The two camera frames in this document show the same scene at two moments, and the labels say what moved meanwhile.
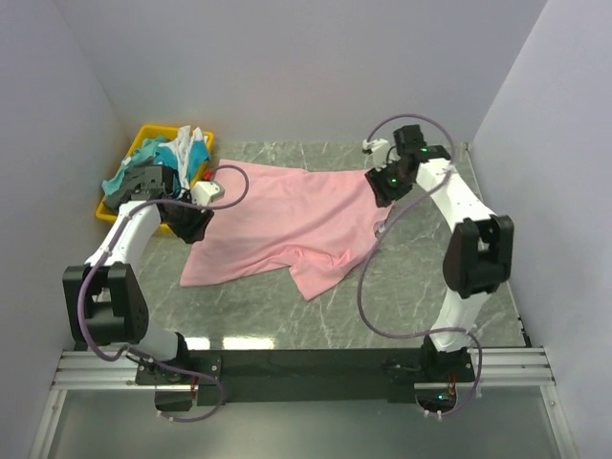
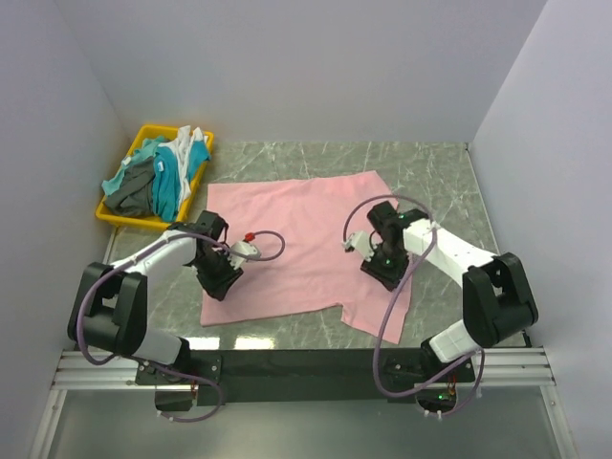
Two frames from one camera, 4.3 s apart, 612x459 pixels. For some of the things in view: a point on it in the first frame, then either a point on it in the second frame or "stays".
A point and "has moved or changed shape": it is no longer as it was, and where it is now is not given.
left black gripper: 194,231 → 218,287
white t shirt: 182,147 stays
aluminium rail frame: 513,368 stays
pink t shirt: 316,227 has moved or changed shape
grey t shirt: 132,177 stays
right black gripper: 382,194 → 389,278
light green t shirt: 147,151 stays
